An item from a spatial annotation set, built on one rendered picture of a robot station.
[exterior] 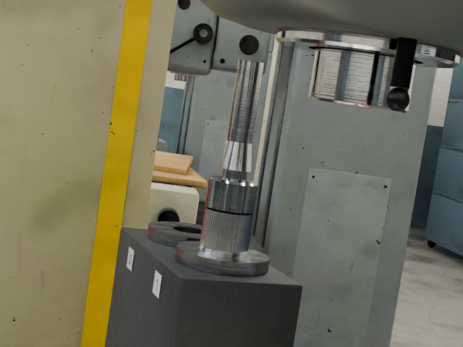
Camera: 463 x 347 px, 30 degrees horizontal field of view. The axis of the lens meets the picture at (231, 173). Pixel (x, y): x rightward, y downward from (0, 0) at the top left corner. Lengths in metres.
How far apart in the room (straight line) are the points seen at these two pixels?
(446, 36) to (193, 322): 0.46
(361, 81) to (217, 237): 0.43
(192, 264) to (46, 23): 1.39
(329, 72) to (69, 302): 1.83
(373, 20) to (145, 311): 0.54
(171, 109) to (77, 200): 7.34
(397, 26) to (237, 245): 0.48
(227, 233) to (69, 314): 1.43
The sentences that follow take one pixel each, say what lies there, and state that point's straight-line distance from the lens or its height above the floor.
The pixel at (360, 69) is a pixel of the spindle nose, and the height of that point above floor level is 1.30.
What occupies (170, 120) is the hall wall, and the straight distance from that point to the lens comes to 9.45.
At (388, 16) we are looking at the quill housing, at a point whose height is 1.32.
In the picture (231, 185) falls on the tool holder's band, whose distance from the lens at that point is 0.79.
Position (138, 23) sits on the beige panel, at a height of 1.40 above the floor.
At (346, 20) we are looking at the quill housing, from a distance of 0.35.
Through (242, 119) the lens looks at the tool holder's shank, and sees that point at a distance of 0.80.
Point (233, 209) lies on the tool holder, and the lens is 0.79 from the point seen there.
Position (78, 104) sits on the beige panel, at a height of 1.19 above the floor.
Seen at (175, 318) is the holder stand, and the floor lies 1.08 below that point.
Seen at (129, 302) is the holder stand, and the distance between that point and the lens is 0.90.
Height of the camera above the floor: 1.28
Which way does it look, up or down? 6 degrees down
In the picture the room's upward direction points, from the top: 8 degrees clockwise
